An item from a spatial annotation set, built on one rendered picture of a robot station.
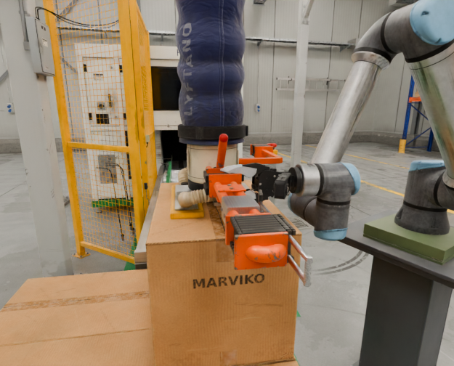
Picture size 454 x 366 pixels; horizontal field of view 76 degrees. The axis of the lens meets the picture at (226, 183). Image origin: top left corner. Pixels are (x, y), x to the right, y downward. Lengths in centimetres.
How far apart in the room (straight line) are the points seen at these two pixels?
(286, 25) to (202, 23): 1057
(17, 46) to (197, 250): 178
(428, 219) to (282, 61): 1015
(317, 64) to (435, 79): 1087
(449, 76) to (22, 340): 149
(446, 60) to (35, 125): 206
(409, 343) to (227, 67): 128
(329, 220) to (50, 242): 194
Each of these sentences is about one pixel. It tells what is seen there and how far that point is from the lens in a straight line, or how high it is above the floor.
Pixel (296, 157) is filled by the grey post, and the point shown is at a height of 56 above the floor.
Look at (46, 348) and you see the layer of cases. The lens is 118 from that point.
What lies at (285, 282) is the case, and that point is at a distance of 85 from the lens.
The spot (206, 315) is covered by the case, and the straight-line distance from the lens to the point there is 86.
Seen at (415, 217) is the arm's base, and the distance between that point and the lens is 136.
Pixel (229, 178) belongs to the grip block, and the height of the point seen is 110.
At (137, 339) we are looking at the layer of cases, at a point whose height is 54.
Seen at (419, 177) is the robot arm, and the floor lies 101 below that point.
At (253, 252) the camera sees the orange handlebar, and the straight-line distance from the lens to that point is 39.
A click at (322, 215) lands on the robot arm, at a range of 86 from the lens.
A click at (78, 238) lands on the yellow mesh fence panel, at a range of 289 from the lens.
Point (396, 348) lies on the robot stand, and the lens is 160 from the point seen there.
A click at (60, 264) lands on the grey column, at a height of 21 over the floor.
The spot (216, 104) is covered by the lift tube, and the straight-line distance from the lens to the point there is 89.
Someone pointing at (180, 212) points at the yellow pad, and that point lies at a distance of 88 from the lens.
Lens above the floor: 126
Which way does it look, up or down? 14 degrees down
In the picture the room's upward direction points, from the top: straight up
